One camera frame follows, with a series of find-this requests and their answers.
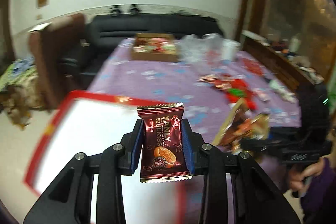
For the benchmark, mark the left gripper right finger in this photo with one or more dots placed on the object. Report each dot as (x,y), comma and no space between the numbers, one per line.
(235,186)

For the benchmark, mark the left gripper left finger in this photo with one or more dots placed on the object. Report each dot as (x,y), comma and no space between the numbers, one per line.
(68,197)

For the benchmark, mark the gold brown snack packet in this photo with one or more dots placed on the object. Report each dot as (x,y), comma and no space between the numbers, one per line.
(241,124)

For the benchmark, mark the dark red Manly cookie packet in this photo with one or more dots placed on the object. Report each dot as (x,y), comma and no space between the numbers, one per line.
(163,159)

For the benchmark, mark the person's right hand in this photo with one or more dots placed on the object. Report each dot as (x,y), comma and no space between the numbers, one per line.
(300,177)

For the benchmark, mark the white glove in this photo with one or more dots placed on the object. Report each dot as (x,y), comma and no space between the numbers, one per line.
(282,91)

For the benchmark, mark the wooden side cabinet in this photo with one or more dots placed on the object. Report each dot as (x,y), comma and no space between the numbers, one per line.
(289,73)

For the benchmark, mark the large red flat packet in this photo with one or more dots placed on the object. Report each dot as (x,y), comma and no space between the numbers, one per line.
(241,84)

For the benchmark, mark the red white gift box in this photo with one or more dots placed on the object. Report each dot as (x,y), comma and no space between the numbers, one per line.
(90,123)

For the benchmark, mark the green candy packet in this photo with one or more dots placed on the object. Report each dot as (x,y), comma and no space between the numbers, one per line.
(241,93)

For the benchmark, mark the red mesh pouch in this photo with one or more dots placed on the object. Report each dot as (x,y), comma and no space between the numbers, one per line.
(253,67)

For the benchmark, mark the purple floral tablecloth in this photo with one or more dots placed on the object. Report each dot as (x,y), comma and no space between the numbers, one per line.
(205,108)

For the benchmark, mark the green blue cloth pile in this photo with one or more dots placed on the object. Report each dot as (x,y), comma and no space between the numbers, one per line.
(21,91)

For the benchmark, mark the white plastic jar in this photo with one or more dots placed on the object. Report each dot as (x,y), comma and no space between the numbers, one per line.
(229,49)

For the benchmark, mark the clear plastic bag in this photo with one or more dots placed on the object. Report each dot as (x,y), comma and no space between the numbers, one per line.
(203,54)

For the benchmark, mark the brown armchair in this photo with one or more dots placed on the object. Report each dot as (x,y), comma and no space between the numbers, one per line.
(47,43)

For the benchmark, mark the black leather sofa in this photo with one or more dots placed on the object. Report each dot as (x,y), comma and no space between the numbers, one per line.
(106,32)

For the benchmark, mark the brown cardboard snack tray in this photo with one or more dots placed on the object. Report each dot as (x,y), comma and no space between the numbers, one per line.
(155,47)

